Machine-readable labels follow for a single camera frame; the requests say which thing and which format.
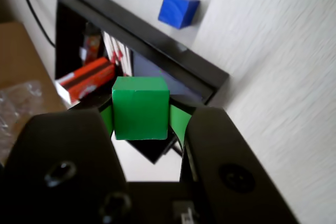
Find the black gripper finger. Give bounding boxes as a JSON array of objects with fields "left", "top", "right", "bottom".
[
  {"left": 167, "top": 104, "right": 300, "bottom": 224},
  {"left": 0, "top": 102, "right": 132, "bottom": 224}
]

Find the green cube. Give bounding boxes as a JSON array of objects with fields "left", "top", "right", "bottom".
[{"left": 111, "top": 76, "right": 170, "bottom": 141}]

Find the blue cube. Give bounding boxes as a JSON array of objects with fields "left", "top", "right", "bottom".
[{"left": 157, "top": 0, "right": 201, "bottom": 30}]

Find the clear plastic bag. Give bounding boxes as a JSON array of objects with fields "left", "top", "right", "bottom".
[{"left": 0, "top": 81, "right": 44, "bottom": 162}]

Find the red white matchbox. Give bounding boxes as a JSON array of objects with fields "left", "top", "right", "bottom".
[{"left": 55, "top": 57, "right": 116, "bottom": 104}]

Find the large cardboard box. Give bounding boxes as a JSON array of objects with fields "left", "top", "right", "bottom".
[{"left": 0, "top": 22, "right": 69, "bottom": 167}]

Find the thick black power cable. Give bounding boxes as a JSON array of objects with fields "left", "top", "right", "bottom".
[{"left": 6, "top": 0, "right": 56, "bottom": 47}]

